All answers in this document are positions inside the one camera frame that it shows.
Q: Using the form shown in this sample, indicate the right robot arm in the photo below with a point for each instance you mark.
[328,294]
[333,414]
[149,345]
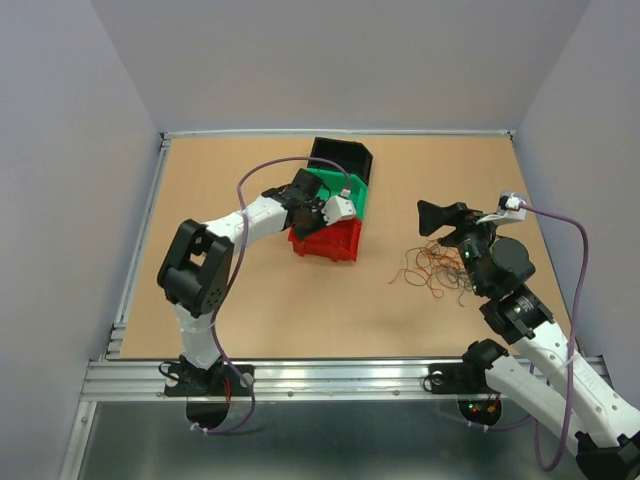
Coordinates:
[539,367]

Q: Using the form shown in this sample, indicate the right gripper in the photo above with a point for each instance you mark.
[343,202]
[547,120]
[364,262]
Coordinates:
[432,217]

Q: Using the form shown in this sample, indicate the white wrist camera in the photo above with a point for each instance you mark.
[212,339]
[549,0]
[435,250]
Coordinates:
[338,208]
[510,209]

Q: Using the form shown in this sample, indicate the green plastic bin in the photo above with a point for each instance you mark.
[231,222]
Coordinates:
[334,182]

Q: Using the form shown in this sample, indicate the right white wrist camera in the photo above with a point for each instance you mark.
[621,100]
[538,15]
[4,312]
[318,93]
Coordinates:
[510,209]

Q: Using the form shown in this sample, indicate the black plastic bin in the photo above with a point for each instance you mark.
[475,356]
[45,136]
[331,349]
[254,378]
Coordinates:
[352,156]

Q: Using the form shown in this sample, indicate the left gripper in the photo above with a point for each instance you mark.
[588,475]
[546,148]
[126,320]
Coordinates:
[316,206]

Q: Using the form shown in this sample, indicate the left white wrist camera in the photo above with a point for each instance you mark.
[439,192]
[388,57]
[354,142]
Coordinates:
[338,208]

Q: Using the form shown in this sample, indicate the aluminium front rail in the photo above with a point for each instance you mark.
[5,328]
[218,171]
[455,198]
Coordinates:
[275,380]

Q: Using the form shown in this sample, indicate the red plastic bin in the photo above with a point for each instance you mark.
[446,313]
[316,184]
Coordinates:
[338,242]

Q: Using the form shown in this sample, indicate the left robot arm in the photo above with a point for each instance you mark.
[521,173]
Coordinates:
[195,275]

